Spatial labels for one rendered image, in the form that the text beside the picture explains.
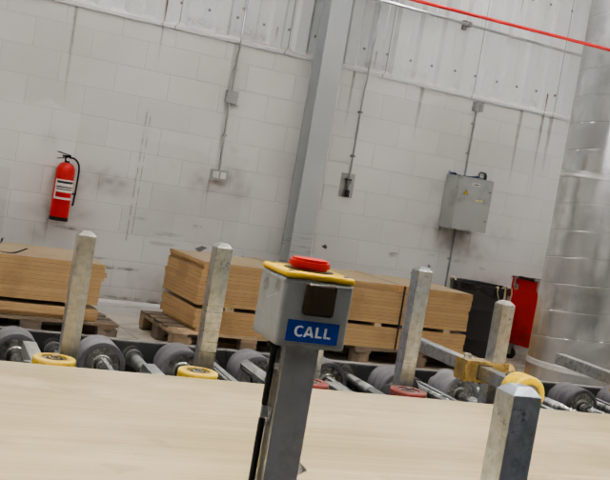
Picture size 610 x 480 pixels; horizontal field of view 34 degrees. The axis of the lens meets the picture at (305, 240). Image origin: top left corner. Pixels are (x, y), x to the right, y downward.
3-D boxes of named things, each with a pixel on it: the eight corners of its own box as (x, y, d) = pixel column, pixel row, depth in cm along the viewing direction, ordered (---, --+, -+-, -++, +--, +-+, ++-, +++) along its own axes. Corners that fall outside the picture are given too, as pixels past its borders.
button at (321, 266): (335, 281, 93) (337, 264, 93) (295, 276, 92) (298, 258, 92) (318, 275, 97) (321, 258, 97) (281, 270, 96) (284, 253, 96)
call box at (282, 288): (342, 360, 93) (356, 278, 93) (273, 352, 90) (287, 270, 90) (315, 344, 99) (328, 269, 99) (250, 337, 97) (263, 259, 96)
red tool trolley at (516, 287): (584, 370, 955) (599, 289, 950) (530, 368, 913) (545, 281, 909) (548, 359, 994) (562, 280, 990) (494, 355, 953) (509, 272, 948)
